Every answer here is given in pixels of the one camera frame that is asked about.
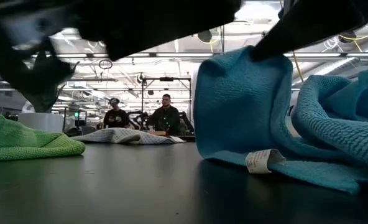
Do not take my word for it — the yellow hanging cable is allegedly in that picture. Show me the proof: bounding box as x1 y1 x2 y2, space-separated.
292 51 305 84

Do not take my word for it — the blue microfiber towel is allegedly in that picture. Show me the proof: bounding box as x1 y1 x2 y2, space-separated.
193 45 368 194

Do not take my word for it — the white grey microfiber towel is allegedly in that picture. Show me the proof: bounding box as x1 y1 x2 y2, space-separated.
71 127 186 146

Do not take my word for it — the green microfiber towel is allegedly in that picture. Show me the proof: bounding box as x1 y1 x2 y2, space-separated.
0 113 86 162

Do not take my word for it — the artificial green plant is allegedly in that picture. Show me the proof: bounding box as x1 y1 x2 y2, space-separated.
22 62 79 113

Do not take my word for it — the black ceiling cable reel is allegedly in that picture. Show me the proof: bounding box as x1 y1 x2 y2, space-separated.
196 29 213 44
338 29 357 44

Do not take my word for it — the long ceiling light rail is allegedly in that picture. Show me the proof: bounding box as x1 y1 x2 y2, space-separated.
31 52 368 59

